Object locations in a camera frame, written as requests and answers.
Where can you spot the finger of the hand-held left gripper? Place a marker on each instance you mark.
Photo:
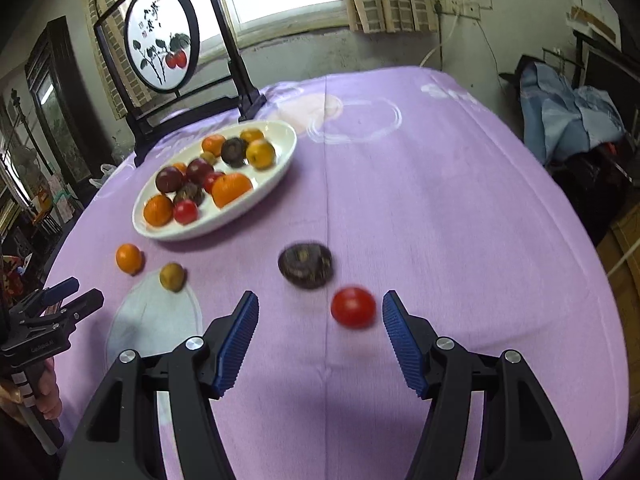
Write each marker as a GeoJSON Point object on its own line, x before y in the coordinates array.
{"type": "Point", "coordinates": [62, 287]}
{"type": "Point", "coordinates": [87, 302]}

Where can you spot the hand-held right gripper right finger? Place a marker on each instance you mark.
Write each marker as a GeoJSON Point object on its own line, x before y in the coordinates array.
{"type": "Point", "coordinates": [404, 347]}

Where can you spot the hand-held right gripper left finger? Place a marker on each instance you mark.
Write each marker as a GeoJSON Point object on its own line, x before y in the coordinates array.
{"type": "Point", "coordinates": [235, 347]}

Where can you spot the red cherry tomato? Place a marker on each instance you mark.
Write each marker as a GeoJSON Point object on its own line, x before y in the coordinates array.
{"type": "Point", "coordinates": [214, 181]}
{"type": "Point", "coordinates": [185, 212]}
{"type": "Point", "coordinates": [353, 307]}

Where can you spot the dark water chestnut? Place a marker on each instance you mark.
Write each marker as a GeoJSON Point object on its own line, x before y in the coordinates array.
{"type": "Point", "coordinates": [190, 194]}
{"type": "Point", "coordinates": [306, 265]}
{"type": "Point", "coordinates": [234, 151]}

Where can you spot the white oval plate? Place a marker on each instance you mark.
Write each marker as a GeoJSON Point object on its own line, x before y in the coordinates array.
{"type": "Point", "coordinates": [220, 220]}

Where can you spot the purple plum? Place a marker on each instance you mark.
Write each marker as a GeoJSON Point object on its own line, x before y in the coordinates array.
{"type": "Point", "coordinates": [169, 180]}
{"type": "Point", "coordinates": [200, 170]}

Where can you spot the large orange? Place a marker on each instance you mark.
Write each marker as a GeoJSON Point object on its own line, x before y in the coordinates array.
{"type": "Point", "coordinates": [232, 190]}

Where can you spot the yellow orange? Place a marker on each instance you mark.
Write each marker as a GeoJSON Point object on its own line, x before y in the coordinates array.
{"type": "Point", "coordinates": [261, 154]}

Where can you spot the person's left hand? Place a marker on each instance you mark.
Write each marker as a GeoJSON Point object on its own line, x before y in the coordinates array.
{"type": "Point", "coordinates": [51, 390]}

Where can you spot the small green plum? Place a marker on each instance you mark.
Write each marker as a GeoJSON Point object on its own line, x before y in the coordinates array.
{"type": "Point", "coordinates": [208, 158]}
{"type": "Point", "coordinates": [172, 276]}

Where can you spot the white plastic bag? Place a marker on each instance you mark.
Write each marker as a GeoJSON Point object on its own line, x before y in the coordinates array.
{"type": "Point", "coordinates": [104, 176]}

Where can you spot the purple tablecloth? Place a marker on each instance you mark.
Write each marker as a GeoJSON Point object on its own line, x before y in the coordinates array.
{"type": "Point", "coordinates": [425, 210]}

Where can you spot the dark wooden framed cabinet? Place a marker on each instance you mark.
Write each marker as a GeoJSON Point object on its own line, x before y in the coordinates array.
{"type": "Point", "coordinates": [55, 100]}

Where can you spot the small tangerine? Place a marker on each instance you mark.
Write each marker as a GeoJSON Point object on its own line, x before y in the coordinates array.
{"type": "Point", "coordinates": [251, 135]}

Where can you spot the wooden furniture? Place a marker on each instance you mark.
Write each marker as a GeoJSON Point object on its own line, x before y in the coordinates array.
{"type": "Point", "coordinates": [622, 270]}

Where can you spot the round painted table screen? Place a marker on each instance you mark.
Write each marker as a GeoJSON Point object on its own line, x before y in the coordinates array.
{"type": "Point", "coordinates": [160, 40]}

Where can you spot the light blue cloth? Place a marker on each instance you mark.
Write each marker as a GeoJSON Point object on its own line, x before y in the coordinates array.
{"type": "Point", "coordinates": [565, 110]}

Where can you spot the wall socket strip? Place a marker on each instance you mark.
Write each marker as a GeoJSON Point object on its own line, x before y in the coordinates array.
{"type": "Point", "coordinates": [457, 7]}

